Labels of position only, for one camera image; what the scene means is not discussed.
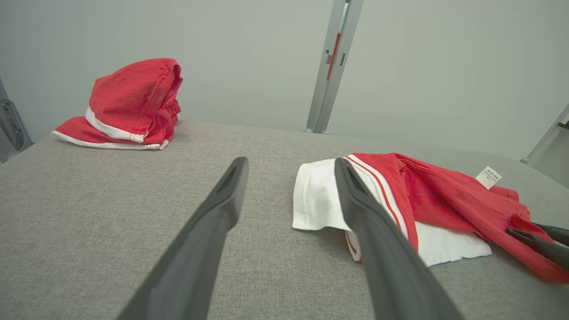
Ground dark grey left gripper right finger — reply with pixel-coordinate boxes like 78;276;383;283
334;158;465;320

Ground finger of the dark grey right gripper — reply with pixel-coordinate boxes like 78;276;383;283
531;224;569;246
507;228;569;269

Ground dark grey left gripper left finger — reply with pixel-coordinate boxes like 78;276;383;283
116;156;249;320

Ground red and white shorts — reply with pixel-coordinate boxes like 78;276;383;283
292;152;569;284

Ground red shorts with white stripes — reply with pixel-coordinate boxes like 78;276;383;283
51;58;184;150

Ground grey metal partition post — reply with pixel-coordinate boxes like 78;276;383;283
0;78;34;163
305;0;365;135
520;104;569;189

